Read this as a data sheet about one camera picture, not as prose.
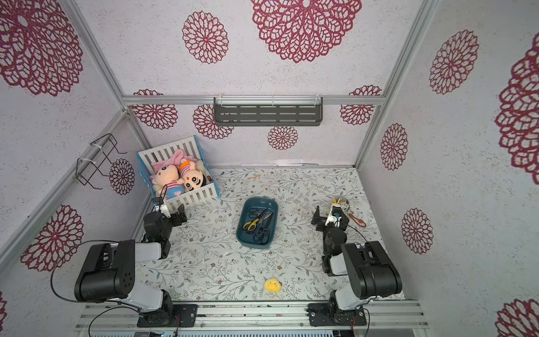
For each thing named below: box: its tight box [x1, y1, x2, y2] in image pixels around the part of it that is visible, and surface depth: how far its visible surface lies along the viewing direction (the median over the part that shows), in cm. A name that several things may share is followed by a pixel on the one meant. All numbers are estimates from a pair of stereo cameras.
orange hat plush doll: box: [178, 158, 208, 192], surface depth 102 cm
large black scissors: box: [248, 206, 272, 219], surface depth 105 cm
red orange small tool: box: [348, 213, 367, 229], surface depth 100 cm
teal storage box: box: [235, 197, 279, 250], surface depth 96 cm
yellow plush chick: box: [264, 278, 283, 293], surface depth 80 cm
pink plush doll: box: [149, 149, 191, 200], surface depth 100 cm
